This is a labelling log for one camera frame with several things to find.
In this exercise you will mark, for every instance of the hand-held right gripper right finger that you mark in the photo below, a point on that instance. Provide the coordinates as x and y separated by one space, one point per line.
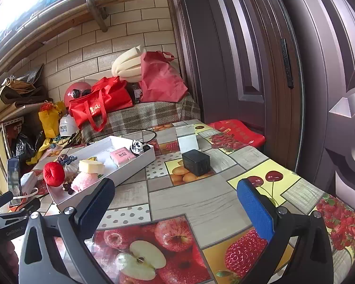
254 207

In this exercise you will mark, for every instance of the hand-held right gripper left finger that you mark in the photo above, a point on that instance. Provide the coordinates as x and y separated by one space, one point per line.
97 204

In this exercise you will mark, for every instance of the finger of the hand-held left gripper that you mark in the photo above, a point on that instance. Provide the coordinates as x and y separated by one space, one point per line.
20 210
0 201

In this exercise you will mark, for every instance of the pink fluffy puff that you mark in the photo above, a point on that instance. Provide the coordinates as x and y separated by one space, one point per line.
85 180

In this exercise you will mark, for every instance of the cream foam sponge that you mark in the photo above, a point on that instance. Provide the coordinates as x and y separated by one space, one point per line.
90 166

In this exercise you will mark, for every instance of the pale dotted cloth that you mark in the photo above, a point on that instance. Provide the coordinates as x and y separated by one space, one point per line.
71 171

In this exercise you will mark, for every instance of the red plush apple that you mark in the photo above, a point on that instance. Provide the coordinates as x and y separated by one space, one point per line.
53 174

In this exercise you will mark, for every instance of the pink tissue pack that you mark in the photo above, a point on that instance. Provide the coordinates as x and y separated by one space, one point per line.
122 156

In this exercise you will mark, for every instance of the white cardboard box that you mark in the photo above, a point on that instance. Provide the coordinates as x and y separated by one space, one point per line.
136 162

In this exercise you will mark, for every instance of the black white patterned cloth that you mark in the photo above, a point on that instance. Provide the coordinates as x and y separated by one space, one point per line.
137 148

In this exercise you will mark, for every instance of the smartphone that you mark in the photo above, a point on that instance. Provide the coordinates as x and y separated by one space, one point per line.
13 180

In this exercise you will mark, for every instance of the white charger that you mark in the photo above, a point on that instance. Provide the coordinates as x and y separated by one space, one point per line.
28 180

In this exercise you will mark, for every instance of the fruit print tablecloth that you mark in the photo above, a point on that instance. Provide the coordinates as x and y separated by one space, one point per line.
195 201

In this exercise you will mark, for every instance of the black plastic bag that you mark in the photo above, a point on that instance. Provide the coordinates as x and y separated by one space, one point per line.
26 146

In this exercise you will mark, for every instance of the black power adapter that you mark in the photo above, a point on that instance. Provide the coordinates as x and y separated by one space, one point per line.
195 162

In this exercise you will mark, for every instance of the white helmet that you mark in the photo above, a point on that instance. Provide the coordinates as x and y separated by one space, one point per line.
66 125

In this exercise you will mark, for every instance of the white folded card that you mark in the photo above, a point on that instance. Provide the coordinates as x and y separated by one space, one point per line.
188 142

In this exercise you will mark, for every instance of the yellow bag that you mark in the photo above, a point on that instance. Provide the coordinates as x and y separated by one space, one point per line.
48 121

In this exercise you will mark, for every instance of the bright red shopping bag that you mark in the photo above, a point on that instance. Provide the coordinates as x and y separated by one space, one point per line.
106 97

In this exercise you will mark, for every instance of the plaid bench cover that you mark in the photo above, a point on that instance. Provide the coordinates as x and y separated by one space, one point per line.
153 112

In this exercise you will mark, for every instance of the brown handbags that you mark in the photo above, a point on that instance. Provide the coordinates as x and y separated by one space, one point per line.
17 88

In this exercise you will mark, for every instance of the red helmet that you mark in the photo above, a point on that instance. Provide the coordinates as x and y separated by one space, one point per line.
74 90

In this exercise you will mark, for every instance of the pale red fabric bag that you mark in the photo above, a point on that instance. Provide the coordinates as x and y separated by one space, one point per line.
159 80

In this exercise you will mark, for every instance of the cream foam roll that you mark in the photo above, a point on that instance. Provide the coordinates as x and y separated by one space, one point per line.
127 65

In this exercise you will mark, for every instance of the brown panelled door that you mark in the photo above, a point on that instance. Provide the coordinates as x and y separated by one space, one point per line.
328 65
224 50

